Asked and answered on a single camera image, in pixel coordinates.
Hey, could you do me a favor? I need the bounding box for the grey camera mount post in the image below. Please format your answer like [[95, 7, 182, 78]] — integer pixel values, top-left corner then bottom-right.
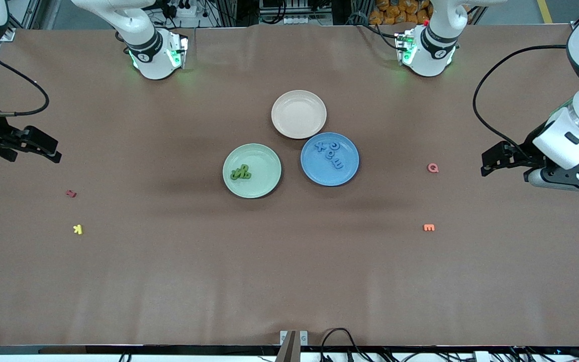
[[274, 329, 309, 362]]

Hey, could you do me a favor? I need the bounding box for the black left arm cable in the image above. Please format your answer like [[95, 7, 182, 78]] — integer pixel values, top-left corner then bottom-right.
[[472, 44, 569, 157]]

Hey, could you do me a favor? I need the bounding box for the green round plate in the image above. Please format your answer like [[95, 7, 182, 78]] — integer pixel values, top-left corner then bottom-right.
[[222, 143, 282, 199]]

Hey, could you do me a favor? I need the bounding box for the black looped cable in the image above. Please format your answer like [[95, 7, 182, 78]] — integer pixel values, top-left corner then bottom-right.
[[320, 327, 370, 362]]

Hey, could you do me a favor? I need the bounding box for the black table edge strip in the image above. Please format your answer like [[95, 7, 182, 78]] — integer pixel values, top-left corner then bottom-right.
[[0, 345, 579, 355]]

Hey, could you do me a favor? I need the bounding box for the brown table cover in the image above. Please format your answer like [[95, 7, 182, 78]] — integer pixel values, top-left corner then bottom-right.
[[0, 24, 579, 347]]

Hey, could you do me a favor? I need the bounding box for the white table frame rail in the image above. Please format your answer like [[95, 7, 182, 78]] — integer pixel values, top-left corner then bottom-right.
[[0, 354, 579, 362]]

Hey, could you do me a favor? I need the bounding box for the blue round plate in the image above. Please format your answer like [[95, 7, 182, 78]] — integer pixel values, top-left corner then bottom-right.
[[300, 132, 360, 187]]

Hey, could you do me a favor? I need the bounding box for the bag of orange fruit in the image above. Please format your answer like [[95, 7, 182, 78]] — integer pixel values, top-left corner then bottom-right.
[[369, 0, 433, 26]]

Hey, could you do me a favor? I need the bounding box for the beige round plate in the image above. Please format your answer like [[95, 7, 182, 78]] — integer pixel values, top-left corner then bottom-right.
[[271, 89, 328, 140]]

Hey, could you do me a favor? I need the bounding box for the white power strip with plugs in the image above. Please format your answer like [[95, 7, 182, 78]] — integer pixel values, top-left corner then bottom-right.
[[161, 0, 199, 18]]

